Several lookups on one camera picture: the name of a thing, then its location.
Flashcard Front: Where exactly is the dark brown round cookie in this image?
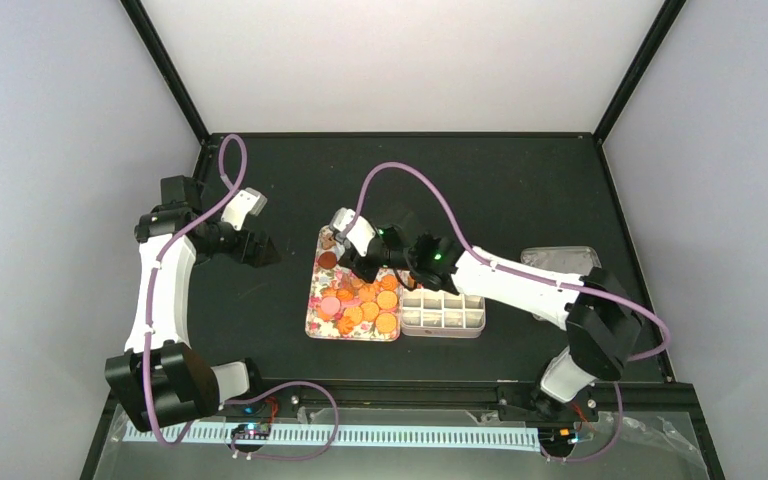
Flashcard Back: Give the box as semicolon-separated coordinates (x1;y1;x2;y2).
317;251;338;270

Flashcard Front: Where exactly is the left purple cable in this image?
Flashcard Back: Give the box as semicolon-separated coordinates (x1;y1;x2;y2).
142;133;340;464

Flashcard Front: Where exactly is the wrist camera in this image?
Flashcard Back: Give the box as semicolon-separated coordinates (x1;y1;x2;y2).
329;208;378;257
221;187;268;231

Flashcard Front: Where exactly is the pink divided cookie tin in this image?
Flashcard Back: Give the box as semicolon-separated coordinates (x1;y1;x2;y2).
400;288;486;339

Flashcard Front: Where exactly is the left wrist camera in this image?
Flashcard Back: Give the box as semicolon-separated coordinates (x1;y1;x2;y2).
221;187;268;231

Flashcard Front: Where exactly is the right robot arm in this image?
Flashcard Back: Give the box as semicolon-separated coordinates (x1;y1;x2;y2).
330;227;642;419

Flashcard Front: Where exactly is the white slotted cable duct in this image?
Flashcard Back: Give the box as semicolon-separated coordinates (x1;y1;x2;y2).
121;421;544;453

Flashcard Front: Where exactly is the clear plastic tin lid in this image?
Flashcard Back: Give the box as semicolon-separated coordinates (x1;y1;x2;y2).
520;246;601;275

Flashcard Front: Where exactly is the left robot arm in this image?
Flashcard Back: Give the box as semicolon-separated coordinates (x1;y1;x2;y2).
105;176;280;432

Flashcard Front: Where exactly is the floral cookie tray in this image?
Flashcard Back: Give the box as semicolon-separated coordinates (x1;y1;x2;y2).
304;226;403;342

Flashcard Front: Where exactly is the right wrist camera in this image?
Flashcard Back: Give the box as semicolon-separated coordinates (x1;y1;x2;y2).
329;208;378;257

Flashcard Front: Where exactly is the pink sandwich cookie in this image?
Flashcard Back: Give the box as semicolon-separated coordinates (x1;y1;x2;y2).
319;297;341;317

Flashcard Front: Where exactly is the black frame post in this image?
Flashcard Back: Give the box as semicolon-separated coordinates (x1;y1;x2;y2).
120;0;210;144

